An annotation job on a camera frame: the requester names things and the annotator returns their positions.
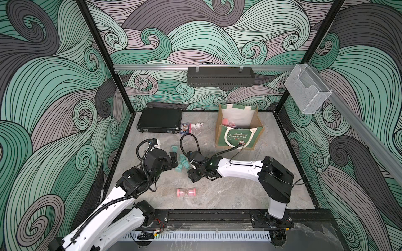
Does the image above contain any pink hourglass front alone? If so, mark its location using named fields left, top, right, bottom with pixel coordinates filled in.
left=177, top=188, right=196, bottom=198

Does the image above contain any pink hourglass bag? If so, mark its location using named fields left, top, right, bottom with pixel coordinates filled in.
left=222, top=118, right=237, bottom=128

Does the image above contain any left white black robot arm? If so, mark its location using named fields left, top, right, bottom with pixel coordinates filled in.
left=48, top=146, right=179, bottom=251

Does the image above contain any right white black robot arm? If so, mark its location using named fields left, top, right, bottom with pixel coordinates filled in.
left=185, top=151, right=294, bottom=230

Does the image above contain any green jute Christmas canvas bag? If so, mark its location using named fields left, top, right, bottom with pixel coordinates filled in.
left=215, top=104, right=264, bottom=150

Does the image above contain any blue playing card box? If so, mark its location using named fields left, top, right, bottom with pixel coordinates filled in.
left=180, top=122, right=191, bottom=134

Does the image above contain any white rabbit figurine pink base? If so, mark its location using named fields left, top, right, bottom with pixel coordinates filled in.
left=189, top=122, right=204, bottom=133

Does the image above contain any black hard carrying case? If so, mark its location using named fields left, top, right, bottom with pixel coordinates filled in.
left=137, top=107, right=183, bottom=134

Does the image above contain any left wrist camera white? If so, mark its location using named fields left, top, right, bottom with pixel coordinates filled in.
left=148, top=139, right=160, bottom=151

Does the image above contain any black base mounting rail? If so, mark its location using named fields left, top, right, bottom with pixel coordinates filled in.
left=155, top=209, right=334, bottom=230

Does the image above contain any white slotted cable duct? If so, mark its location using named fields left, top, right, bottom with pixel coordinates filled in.
left=120, top=231, right=272, bottom=242

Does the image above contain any black perforated wall tray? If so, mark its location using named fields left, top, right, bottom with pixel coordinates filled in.
left=187, top=67, right=255, bottom=88

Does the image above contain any aluminium rail on back wall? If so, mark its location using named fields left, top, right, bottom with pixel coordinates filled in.
left=113, top=64, right=295, bottom=72

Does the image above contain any aluminium rail on wall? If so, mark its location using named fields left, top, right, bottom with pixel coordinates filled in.
left=312, top=67, right=402, bottom=183
left=113, top=64, right=295, bottom=72

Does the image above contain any clear acrylic wall bin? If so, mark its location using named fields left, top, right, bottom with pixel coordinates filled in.
left=285, top=63, right=332, bottom=115

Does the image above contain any aluminium rail on right wall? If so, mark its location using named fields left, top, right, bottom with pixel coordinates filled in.
left=312, top=67, right=402, bottom=183

